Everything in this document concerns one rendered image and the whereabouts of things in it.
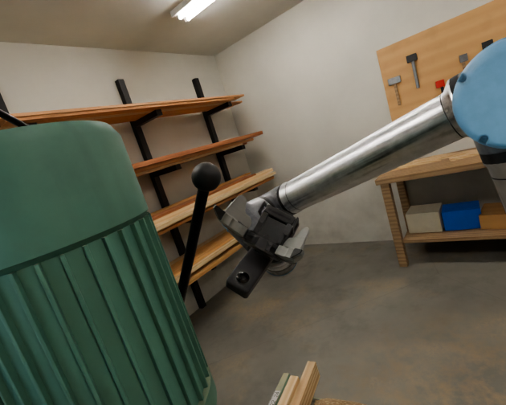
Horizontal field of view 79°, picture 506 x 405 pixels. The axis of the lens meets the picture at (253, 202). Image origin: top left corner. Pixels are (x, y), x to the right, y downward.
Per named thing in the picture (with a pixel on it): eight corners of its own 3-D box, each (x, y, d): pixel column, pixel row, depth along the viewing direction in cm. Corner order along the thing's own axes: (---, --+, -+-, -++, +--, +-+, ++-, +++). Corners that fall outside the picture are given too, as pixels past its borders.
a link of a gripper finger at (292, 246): (316, 222, 44) (285, 220, 53) (296, 259, 43) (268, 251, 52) (331, 233, 45) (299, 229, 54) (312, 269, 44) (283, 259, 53)
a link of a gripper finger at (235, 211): (220, 179, 51) (255, 207, 57) (201, 210, 50) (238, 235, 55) (230, 182, 49) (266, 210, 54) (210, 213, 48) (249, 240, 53)
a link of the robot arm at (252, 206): (242, 211, 89) (272, 240, 84) (212, 227, 81) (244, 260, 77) (252, 187, 83) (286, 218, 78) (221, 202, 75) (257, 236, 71)
